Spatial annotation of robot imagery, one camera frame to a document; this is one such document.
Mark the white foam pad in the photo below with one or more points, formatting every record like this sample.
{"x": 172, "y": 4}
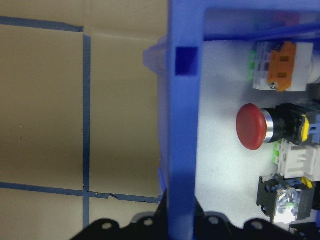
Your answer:
{"x": 217, "y": 100}

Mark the white block silver push button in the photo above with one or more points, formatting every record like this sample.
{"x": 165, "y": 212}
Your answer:
{"x": 297, "y": 162}

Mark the red button with black block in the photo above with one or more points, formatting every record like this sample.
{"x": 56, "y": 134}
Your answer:
{"x": 285, "y": 200}

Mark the orange white selector switch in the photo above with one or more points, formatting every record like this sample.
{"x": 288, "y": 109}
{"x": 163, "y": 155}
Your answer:
{"x": 282, "y": 65}

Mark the blue bin with push buttons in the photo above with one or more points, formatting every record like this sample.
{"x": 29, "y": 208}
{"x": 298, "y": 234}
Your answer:
{"x": 183, "y": 112}

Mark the red mushroom emergency button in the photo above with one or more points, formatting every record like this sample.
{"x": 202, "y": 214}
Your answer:
{"x": 251, "y": 126}

